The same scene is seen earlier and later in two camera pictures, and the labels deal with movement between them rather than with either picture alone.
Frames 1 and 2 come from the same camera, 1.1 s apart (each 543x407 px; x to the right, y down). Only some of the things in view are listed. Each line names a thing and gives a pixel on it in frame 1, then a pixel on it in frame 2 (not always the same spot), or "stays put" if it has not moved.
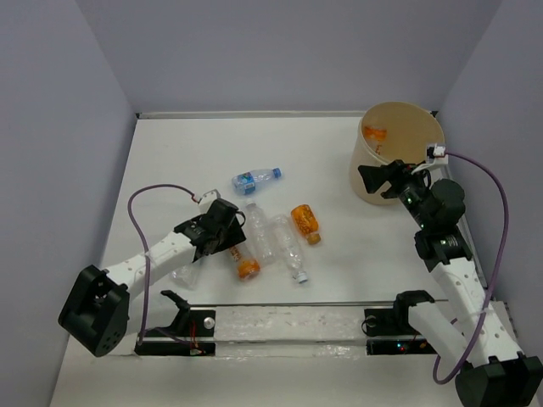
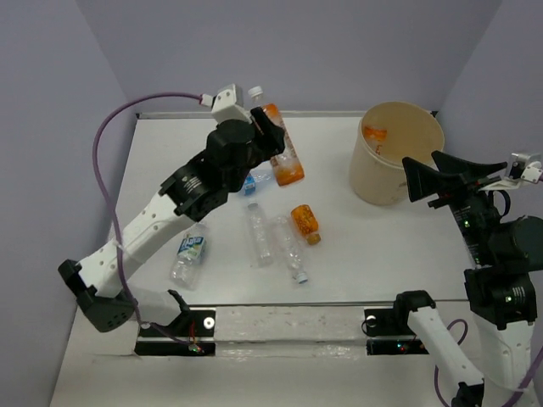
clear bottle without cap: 261,234 stays put
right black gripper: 397,171 → 422,179
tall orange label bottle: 248,269 → 287,164
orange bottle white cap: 373,133 stays put
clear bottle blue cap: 289,246 stays put
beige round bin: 389,131 stays put
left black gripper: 235,236 → 273,137
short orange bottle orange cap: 306,223 stays put
